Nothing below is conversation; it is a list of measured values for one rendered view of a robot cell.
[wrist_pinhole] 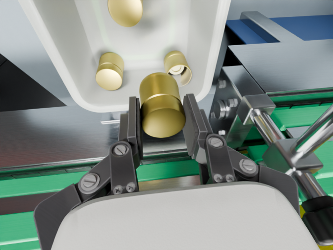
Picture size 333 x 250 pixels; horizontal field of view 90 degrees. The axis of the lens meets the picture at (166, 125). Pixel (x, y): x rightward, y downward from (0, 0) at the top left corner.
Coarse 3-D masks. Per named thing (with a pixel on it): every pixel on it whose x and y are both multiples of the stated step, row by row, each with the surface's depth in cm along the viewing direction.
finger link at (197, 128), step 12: (192, 96) 12; (192, 108) 11; (192, 120) 11; (204, 120) 12; (192, 132) 11; (204, 132) 10; (192, 144) 11; (204, 144) 10; (192, 156) 12; (204, 156) 10; (240, 156) 10; (240, 168) 9; (252, 168) 9
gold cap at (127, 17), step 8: (112, 0) 16; (120, 0) 16; (128, 0) 16; (136, 0) 16; (112, 8) 16; (120, 8) 16; (128, 8) 16; (136, 8) 16; (112, 16) 17; (120, 16) 17; (128, 16) 17; (136, 16) 17; (120, 24) 17; (128, 24) 17
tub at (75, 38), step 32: (32, 0) 13; (64, 0) 17; (96, 0) 19; (160, 0) 20; (192, 0) 20; (224, 0) 14; (64, 32) 17; (96, 32) 21; (128, 32) 22; (160, 32) 22; (192, 32) 22; (64, 64) 17; (96, 64) 25; (128, 64) 25; (160, 64) 26; (192, 64) 24; (96, 96) 22; (128, 96) 23
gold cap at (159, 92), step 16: (144, 80) 14; (160, 80) 13; (144, 96) 13; (160, 96) 12; (176, 96) 13; (144, 112) 12; (160, 112) 11; (176, 112) 12; (144, 128) 12; (160, 128) 13; (176, 128) 13
